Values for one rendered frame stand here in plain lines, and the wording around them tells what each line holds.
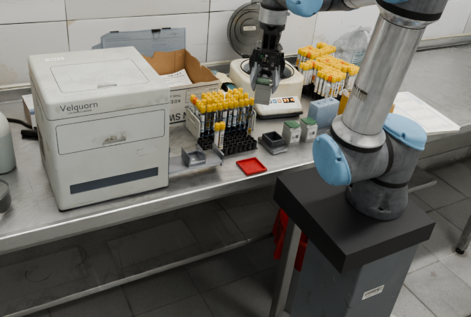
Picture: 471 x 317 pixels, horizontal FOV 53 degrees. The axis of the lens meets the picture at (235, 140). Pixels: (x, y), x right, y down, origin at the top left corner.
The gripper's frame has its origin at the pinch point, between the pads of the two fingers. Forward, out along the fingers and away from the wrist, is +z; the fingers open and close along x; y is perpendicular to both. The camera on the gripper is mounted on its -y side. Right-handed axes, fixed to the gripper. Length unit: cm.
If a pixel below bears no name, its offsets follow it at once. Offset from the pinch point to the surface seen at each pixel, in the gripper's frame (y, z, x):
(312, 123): -7.2, 13.4, 16.6
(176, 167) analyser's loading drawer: 24.4, 16.0, -19.4
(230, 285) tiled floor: -20, 108, -4
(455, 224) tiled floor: -92, 108, 114
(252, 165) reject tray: 12.2, 19.9, 0.4
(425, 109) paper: -43, 19, 61
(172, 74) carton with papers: -29.2, 13.6, -34.9
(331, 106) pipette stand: -17.5, 11.1, 22.8
